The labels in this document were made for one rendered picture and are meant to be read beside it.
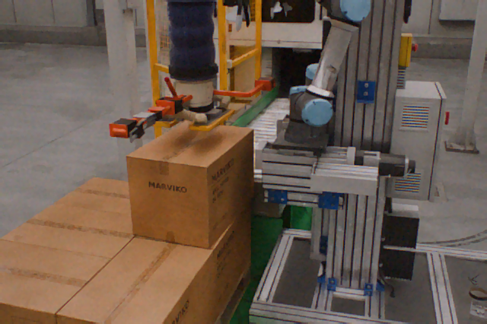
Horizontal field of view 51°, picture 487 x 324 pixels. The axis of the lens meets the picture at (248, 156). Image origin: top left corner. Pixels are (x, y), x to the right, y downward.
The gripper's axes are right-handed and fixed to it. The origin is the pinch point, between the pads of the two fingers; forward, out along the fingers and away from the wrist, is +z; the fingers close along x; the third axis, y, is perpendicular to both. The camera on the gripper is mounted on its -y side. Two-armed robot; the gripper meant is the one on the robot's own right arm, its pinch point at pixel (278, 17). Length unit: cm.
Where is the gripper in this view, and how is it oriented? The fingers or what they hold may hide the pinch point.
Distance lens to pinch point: 287.1
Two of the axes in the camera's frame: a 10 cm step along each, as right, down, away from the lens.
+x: 5.3, -2.9, 8.0
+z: 0.0, 9.4, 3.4
